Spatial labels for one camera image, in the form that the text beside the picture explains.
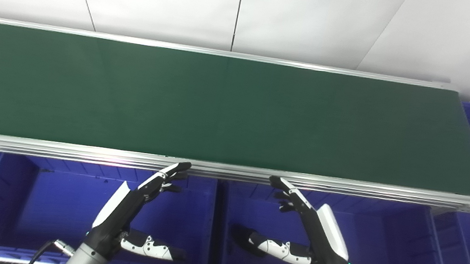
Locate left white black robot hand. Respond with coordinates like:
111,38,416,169
86,150,199,264

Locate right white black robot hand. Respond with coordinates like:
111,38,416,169
244,173,364,264

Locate green conveyor belt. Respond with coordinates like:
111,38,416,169
0,18,470,215

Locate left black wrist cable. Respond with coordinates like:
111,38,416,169
27,235,78,264

